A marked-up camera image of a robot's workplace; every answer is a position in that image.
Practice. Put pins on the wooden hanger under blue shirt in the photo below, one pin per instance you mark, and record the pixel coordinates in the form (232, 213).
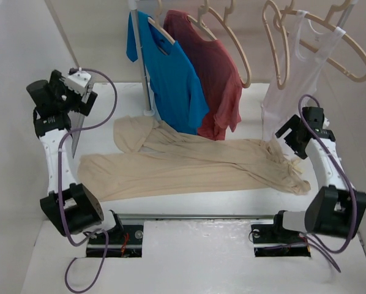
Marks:
(155, 22)

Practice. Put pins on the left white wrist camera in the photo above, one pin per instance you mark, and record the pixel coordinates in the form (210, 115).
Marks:
(80, 82)

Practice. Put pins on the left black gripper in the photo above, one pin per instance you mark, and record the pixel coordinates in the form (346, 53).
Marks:
(59, 85)

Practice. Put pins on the beige trousers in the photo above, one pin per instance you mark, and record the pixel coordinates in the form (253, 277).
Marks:
(154, 159)

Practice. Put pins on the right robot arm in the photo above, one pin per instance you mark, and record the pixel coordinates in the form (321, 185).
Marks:
(338, 208)

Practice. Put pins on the wooden hanger under red shirt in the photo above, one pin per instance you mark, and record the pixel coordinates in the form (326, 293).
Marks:
(198, 22)

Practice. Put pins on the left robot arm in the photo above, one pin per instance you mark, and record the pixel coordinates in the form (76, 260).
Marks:
(69, 204)

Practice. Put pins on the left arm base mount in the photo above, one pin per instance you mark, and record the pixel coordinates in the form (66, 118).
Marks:
(126, 242)

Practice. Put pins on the blue t-shirt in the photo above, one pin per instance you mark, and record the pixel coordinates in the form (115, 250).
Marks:
(178, 93)

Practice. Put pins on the white tank top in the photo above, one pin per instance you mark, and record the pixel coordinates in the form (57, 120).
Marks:
(308, 53)

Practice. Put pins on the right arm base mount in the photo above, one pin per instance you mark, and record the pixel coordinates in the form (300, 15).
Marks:
(270, 242)

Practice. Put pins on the red t-shirt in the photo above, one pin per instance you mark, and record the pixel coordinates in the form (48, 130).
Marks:
(218, 74)

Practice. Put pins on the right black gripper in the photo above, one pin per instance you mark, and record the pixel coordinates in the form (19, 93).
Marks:
(293, 122)

